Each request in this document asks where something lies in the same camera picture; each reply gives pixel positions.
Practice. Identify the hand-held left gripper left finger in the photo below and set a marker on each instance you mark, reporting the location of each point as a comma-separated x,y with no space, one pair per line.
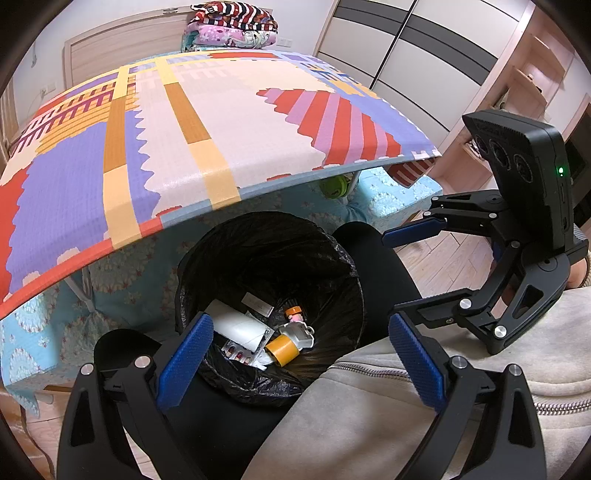
187,360

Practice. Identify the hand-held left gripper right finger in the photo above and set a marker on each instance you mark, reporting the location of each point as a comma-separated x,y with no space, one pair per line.
415,364

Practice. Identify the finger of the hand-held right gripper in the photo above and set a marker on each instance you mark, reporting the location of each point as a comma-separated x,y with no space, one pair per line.
411,233
429,309

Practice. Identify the silver red pill blister pack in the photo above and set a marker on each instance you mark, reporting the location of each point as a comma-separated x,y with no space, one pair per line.
238,354

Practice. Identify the grey strip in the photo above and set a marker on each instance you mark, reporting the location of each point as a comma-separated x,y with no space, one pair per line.
256,304

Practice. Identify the yellow tape roll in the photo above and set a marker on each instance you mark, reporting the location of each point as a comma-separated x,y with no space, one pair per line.
281,350

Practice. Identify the black bagged trash bin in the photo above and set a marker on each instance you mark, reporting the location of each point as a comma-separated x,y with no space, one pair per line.
258,258

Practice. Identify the person's right hand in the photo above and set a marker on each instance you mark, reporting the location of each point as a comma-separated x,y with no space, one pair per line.
581,277

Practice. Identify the person's right leg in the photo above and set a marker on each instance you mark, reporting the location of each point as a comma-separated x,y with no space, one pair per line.
374,286

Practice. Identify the green round object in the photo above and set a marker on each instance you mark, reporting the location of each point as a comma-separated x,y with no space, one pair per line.
337,187

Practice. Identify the turquoise patterned bed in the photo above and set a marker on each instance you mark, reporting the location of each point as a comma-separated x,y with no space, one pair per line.
124,286

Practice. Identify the wooden shelf unit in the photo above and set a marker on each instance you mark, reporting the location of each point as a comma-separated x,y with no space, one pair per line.
531,60

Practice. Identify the white and grey wardrobe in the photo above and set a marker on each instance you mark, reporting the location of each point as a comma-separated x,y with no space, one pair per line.
415,69

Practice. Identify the colourful foam play mat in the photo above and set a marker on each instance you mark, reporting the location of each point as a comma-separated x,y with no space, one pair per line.
207,115

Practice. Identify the pink floral folded quilt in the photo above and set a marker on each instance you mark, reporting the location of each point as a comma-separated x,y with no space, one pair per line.
217,37

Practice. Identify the striped folded blanket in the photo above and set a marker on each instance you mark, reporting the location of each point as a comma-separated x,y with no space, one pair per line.
231,11

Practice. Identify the light wooden headboard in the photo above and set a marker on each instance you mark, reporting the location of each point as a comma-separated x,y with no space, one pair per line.
120,46

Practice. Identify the white wall socket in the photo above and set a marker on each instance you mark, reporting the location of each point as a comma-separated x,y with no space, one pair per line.
285,43

